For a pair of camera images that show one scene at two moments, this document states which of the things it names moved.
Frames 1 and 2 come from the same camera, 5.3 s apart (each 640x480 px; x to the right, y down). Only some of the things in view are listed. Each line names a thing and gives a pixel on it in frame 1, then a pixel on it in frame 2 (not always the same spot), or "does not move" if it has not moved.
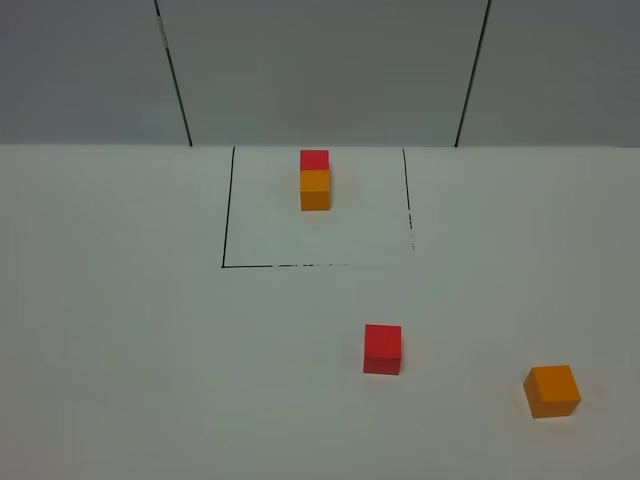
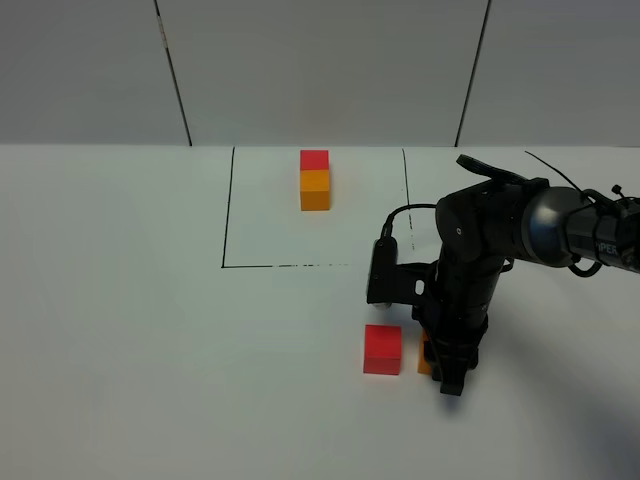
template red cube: x=314 y=160 does not move
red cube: x=382 y=351 does not move
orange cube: x=551 y=391 -> x=424 y=366
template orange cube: x=315 y=189 does not move
